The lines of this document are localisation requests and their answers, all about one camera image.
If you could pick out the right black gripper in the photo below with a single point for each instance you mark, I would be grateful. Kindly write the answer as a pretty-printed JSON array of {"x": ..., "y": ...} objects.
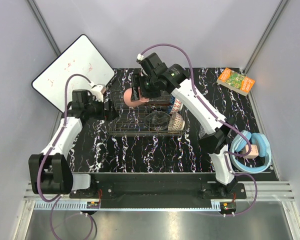
[{"x": 137, "y": 81}]

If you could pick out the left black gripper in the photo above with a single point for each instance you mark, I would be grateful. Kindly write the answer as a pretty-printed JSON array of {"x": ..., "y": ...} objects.
[{"x": 110, "y": 114}]

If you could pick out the red floral plate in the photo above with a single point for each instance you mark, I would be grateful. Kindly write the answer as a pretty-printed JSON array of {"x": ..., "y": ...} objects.
[{"x": 160, "y": 103}]

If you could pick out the pink plastic cup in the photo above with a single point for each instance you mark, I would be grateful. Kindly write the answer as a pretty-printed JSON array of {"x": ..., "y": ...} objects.
[{"x": 127, "y": 98}]

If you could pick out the blue orange patterned bowl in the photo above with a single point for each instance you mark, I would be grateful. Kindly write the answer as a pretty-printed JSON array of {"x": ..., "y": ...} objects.
[{"x": 175, "y": 106}]

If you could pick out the wire dish rack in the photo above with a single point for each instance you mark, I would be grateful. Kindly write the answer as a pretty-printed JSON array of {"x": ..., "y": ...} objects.
[{"x": 130, "y": 122}]

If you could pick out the clear glass square plate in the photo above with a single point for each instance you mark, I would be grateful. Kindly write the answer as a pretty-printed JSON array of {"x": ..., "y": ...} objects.
[{"x": 157, "y": 120}]

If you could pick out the brown patterned ceramic bowl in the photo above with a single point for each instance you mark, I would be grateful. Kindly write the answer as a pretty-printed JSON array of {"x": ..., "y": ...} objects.
[{"x": 176, "y": 122}]

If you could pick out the clear drinking glass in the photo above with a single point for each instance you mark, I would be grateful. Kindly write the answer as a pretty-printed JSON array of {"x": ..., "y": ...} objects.
[{"x": 202, "y": 132}]

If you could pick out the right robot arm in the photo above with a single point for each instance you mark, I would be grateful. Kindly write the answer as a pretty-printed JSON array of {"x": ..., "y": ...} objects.
[{"x": 215, "y": 124}]

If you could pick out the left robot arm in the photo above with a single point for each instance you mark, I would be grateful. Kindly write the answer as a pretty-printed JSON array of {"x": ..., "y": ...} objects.
[{"x": 49, "y": 171}]

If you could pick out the white whiteboard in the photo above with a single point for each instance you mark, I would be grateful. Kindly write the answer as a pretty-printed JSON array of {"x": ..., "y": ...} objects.
[{"x": 79, "y": 67}]

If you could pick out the orange green book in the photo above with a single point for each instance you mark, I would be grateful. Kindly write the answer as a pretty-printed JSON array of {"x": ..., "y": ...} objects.
[{"x": 235, "y": 81}]

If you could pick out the light blue headphones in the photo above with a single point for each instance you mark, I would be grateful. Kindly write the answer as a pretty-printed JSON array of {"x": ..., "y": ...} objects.
[{"x": 260, "y": 148}]

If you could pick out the small pink white plug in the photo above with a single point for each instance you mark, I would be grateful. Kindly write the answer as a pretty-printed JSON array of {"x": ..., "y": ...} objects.
[{"x": 252, "y": 154}]

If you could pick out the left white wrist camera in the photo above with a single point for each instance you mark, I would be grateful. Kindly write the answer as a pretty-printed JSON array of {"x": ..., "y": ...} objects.
[{"x": 98, "y": 91}]

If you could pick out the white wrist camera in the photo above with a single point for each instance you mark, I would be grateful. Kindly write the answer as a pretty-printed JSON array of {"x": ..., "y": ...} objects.
[
  {"x": 139, "y": 58},
  {"x": 98, "y": 91}
]

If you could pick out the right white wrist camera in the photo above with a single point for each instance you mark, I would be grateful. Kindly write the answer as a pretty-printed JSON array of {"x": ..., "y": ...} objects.
[{"x": 139, "y": 58}]

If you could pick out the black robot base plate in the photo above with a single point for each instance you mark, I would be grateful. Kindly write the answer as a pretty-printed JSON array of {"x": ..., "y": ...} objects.
[{"x": 203, "y": 185}]

